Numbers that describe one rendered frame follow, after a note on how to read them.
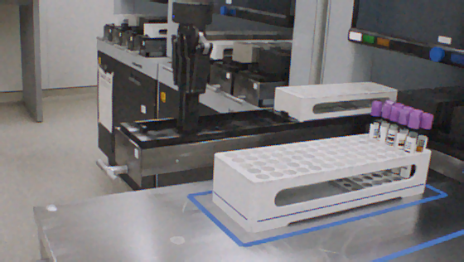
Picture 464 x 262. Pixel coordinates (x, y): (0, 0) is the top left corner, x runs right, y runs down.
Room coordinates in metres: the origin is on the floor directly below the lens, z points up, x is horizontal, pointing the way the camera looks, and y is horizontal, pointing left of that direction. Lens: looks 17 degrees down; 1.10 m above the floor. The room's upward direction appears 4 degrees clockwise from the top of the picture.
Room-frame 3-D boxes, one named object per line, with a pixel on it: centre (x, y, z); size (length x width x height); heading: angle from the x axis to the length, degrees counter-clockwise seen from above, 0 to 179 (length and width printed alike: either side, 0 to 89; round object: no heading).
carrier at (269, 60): (1.53, -0.03, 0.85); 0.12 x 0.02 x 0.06; 35
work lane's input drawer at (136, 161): (1.04, -0.03, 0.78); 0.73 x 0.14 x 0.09; 125
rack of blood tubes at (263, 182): (0.64, -0.10, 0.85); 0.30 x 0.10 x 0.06; 123
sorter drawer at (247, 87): (1.66, -0.22, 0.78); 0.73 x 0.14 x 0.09; 125
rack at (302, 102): (1.14, -0.18, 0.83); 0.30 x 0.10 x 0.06; 125
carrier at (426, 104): (1.07, -0.34, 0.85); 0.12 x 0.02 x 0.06; 35
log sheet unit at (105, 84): (2.58, 0.82, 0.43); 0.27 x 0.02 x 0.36; 35
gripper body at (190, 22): (0.95, 0.13, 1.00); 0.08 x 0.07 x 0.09; 35
